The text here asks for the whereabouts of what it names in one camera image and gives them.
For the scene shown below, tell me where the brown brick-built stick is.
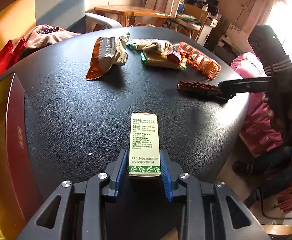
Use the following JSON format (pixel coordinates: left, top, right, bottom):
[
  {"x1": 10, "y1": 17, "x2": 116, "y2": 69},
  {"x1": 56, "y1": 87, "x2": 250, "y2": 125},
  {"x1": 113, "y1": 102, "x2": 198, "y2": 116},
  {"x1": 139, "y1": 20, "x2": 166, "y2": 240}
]
[{"x1": 177, "y1": 81, "x2": 222, "y2": 96}]

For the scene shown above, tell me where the red chocolate wrapper packet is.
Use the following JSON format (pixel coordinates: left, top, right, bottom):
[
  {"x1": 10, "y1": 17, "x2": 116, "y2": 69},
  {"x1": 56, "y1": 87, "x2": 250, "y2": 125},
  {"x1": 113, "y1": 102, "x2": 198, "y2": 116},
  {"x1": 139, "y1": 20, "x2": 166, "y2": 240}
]
[{"x1": 166, "y1": 50, "x2": 182, "y2": 64}]

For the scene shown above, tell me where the green white carton box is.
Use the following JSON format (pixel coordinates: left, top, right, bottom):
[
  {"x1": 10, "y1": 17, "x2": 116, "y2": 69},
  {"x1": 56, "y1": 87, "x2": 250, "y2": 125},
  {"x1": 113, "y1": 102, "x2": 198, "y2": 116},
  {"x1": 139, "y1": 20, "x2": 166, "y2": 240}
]
[{"x1": 128, "y1": 113, "x2": 161, "y2": 177}]

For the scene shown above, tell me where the silver orange snack bag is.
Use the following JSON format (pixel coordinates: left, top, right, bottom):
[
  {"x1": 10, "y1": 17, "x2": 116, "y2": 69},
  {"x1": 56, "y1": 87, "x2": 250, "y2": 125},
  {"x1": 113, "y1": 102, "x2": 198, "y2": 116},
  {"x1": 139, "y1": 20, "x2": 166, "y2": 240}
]
[{"x1": 85, "y1": 33, "x2": 130, "y2": 81}]

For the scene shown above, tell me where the orange plastic rack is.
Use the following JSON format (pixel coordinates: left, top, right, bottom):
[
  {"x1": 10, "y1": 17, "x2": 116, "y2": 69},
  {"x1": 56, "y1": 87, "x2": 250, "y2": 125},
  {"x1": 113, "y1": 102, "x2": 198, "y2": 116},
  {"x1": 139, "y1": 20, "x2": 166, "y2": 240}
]
[{"x1": 177, "y1": 41, "x2": 221, "y2": 80}]

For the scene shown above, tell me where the pink jacket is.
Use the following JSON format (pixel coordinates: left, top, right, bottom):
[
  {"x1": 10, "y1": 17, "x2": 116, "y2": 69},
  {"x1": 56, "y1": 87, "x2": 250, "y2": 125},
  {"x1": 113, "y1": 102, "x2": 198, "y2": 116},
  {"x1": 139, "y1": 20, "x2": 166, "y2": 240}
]
[{"x1": 230, "y1": 52, "x2": 283, "y2": 157}]

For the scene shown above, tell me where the green cracker packet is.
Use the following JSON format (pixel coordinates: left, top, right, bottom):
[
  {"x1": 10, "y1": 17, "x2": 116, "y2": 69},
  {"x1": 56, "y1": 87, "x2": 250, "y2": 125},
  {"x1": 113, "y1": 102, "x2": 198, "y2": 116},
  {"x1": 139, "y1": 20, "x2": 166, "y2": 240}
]
[
  {"x1": 126, "y1": 38, "x2": 157, "y2": 50},
  {"x1": 141, "y1": 51, "x2": 186, "y2": 70}
]

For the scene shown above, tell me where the beige sock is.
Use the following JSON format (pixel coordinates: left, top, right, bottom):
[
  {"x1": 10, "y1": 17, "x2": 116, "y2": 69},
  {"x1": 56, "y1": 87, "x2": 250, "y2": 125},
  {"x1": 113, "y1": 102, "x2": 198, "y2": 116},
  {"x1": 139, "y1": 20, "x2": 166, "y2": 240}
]
[{"x1": 142, "y1": 40, "x2": 173, "y2": 54}]

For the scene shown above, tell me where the wooden table background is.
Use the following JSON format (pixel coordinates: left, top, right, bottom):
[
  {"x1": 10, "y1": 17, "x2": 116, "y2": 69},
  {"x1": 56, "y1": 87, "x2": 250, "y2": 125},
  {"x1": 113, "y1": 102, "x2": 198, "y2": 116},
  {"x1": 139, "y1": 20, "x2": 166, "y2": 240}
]
[{"x1": 94, "y1": 5, "x2": 170, "y2": 27}]

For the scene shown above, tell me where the red bag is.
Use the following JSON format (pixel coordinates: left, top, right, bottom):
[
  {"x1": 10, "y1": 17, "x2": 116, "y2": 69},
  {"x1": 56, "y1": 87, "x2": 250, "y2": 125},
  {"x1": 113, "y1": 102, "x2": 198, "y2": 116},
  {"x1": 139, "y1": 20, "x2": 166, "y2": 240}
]
[{"x1": 0, "y1": 38, "x2": 27, "y2": 76}]

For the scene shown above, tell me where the pink cloth on chair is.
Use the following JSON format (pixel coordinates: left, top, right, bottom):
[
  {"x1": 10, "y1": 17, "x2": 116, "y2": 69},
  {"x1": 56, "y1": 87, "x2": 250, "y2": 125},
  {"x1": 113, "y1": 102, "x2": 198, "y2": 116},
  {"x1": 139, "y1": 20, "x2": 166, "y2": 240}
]
[{"x1": 24, "y1": 24, "x2": 81, "y2": 49}]

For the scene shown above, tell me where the grey yellow armchair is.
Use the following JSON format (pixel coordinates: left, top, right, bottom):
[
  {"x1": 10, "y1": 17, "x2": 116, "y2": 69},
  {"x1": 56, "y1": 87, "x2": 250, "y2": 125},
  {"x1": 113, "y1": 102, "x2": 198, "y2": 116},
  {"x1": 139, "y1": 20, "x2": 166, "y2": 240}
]
[{"x1": 0, "y1": 0, "x2": 122, "y2": 51}]

